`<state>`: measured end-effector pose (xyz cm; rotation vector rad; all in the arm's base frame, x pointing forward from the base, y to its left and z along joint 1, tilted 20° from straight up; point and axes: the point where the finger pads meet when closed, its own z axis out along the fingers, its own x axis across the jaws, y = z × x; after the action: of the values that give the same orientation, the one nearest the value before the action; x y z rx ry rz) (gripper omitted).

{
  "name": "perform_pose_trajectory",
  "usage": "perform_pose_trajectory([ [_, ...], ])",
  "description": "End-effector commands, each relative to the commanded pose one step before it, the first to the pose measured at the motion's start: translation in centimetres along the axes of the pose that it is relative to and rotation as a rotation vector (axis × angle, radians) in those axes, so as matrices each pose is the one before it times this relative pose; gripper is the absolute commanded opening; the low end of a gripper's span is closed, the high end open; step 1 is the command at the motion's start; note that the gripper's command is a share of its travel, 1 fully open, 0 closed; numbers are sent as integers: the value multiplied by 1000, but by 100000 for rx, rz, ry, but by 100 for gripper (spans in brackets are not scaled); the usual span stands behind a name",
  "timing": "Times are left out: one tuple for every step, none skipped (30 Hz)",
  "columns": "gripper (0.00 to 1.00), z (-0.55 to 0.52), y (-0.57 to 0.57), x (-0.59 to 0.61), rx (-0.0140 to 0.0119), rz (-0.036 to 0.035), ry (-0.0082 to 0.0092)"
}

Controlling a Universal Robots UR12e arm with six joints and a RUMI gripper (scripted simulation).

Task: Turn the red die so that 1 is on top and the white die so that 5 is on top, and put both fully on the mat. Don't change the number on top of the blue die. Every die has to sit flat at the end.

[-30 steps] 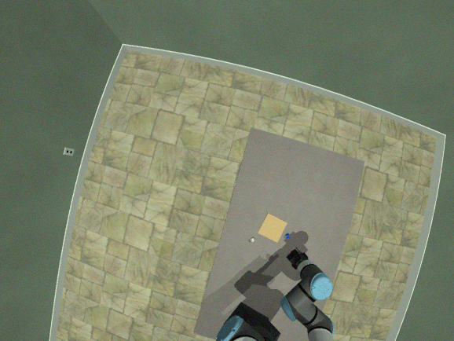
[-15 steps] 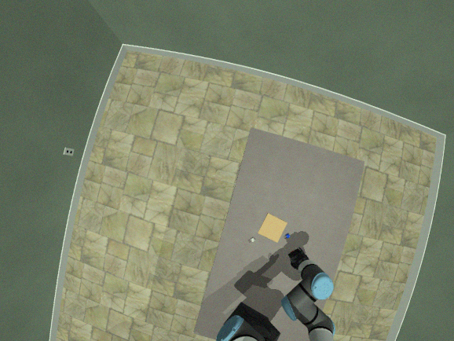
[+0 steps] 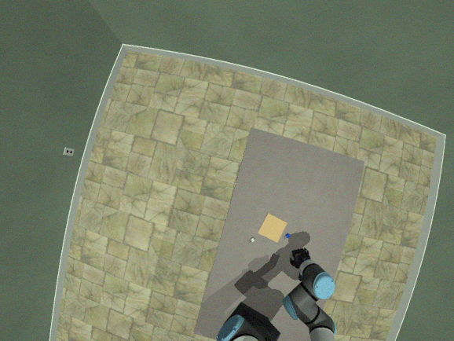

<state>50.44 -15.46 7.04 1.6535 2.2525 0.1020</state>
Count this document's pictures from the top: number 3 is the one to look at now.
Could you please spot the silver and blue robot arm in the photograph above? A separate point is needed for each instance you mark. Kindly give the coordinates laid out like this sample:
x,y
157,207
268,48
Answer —
x,y
299,303

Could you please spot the tan flat mat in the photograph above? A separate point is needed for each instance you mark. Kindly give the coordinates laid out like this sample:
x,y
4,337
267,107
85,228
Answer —
x,y
272,227

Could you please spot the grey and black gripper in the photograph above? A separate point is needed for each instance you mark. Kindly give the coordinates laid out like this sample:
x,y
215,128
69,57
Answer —
x,y
300,256

